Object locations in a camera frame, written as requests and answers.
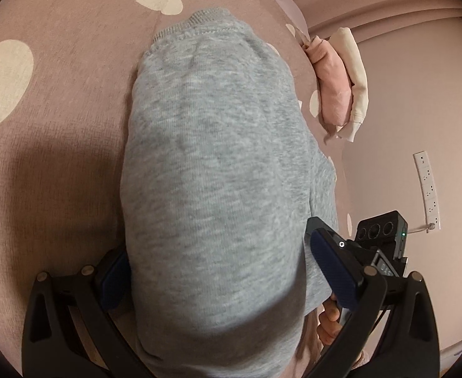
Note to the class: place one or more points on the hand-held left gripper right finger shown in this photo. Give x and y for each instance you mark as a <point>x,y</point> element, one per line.
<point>333,271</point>

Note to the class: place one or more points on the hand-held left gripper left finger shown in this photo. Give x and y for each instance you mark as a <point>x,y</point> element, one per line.
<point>113,283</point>

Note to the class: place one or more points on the grey sweatshirt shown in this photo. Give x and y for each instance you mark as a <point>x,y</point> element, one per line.
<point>215,189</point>

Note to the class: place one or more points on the person's right hand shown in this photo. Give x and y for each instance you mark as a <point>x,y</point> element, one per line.
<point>328,325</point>

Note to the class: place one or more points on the white power strip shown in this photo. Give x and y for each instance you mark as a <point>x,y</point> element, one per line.
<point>427,191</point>

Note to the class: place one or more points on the folded pink cloth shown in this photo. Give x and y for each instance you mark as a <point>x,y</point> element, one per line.
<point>333,82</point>

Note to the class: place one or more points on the pink polka dot blanket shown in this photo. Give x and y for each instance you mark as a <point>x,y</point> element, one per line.
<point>58,126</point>

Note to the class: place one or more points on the folded cream cloth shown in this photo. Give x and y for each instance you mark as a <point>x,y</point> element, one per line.
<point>355,71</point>

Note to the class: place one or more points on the pink bed sheet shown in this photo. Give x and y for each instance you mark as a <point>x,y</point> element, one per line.
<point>290,8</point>

